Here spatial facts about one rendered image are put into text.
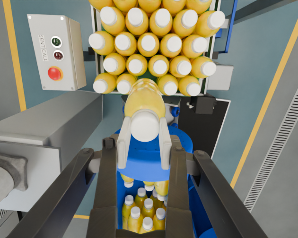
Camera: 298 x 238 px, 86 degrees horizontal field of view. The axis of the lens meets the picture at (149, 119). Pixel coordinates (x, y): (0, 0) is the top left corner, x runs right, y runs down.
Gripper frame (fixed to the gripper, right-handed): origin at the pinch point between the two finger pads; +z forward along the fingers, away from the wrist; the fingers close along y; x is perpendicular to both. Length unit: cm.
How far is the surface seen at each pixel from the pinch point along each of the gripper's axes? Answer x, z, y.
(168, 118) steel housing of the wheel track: -16, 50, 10
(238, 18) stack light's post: 25, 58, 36
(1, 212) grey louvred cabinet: -161, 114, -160
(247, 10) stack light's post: 26, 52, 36
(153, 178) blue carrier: -22.7, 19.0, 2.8
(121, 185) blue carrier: -45, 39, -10
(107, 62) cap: 7.1, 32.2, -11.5
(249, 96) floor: -25, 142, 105
